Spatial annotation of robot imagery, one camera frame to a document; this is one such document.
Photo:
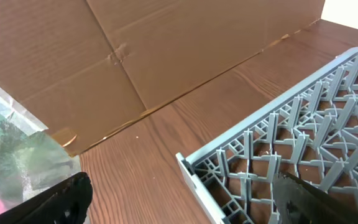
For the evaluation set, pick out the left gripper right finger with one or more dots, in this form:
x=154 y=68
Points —
x=299 y=202

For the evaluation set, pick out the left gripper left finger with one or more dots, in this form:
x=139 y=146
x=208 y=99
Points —
x=66 y=202

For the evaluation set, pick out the colourful painted cloth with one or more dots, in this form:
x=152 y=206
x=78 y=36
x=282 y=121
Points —
x=30 y=160

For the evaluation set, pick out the grey plastic dish rack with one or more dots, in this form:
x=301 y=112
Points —
x=310 y=131

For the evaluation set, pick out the brown cardboard panel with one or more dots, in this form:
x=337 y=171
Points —
x=80 y=70

